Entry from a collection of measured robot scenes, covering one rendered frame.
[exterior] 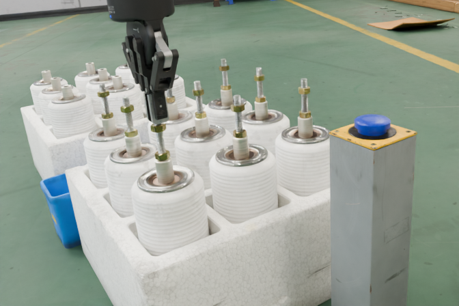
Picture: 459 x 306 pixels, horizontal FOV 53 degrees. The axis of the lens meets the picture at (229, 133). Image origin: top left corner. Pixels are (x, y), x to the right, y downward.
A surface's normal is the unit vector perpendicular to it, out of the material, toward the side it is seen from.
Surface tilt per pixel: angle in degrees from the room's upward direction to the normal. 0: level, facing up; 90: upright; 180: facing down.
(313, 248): 90
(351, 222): 90
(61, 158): 90
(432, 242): 0
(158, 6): 90
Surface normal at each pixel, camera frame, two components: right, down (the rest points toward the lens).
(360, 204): -0.85, 0.25
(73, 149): 0.51, 0.25
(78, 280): -0.08, -0.93
